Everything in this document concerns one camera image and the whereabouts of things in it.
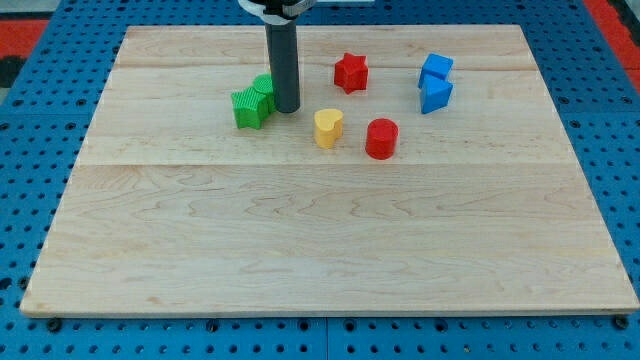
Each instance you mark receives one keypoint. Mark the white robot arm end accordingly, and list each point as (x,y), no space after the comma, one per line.
(276,12)

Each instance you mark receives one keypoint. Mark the green star block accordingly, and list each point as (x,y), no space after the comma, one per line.
(251,107)

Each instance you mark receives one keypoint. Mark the red star block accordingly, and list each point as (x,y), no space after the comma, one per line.
(351,73)

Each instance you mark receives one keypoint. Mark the yellow heart block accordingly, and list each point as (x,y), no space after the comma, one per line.
(328,127)

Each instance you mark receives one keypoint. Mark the red cylinder block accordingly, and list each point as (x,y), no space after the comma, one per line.
(381,138)

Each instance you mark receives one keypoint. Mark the green cylinder block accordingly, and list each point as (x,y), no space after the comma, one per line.
(263,84)

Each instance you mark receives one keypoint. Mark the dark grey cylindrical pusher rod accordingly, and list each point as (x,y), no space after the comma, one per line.
(284,65)

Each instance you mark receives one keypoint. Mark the blue triangle block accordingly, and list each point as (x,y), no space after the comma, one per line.
(434,94)

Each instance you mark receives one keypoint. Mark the light wooden board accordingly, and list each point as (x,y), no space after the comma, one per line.
(172,211)

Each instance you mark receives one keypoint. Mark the blue cube block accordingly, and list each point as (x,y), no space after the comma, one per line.
(435,65)

